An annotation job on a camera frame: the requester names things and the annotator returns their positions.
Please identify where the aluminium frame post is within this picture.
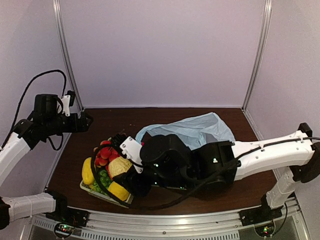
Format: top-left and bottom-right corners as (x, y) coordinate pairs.
(241, 0), (273, 112)
(52, 0), (84, 111)

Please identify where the left aluminium frame post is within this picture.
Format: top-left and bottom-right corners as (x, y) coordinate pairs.
(52, 0), (84, 111)

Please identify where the right aluminium frame post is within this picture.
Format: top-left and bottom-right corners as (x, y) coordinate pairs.
(241, 0), (273, 112)

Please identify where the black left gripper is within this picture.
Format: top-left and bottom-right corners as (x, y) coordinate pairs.
(43, 111), (93, 136)

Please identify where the pale yellow wrinkled fruit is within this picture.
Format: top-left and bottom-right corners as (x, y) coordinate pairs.
(108, 156), (132, 179)

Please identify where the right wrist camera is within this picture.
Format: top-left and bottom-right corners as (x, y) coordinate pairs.
(111, 133), (144, 174)

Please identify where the green grape bunch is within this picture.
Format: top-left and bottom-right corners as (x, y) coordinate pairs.
(89, 169), (112, 196)

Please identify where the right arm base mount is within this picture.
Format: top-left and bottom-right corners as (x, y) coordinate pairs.
(238, 195), (284, 239)

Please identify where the red lychee bunch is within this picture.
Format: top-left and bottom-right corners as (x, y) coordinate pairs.
(95, 146), (120, 168)

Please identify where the large yellow lemon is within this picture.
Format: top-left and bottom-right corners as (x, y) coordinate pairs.
(107, 181), (130, 202)

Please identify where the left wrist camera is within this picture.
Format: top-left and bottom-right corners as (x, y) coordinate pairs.
(57, 90), (76, 117)

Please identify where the light blue plastic bag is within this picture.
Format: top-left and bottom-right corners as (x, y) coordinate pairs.
(135, 112), (235, 150)

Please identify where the front aluminium rail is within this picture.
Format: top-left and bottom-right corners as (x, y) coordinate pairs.
(18, 197), (311, 240)

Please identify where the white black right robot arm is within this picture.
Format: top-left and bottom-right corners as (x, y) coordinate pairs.
(108, 123), (320, 221)

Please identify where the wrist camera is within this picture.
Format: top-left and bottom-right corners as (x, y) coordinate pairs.
(111, 133), (144, 174)
(57, 90), (76, 117)

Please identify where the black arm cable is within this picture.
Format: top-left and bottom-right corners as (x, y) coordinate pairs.
(1, 69), (68, 151)
(90, 136), (320, 211)

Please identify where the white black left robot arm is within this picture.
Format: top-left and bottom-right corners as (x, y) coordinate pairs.
(0, 91), (94, 229)

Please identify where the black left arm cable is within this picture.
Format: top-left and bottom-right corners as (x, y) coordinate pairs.
(1, 69), (68, 151)

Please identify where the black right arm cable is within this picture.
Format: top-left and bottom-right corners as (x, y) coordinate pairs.
(90, 136), (320, 211)

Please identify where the beige perforated plastic basket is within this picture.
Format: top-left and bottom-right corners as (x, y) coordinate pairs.
(79, 180), (129, 209)

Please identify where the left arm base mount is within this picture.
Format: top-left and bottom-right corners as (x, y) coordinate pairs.
(45, 190), (89, 240)

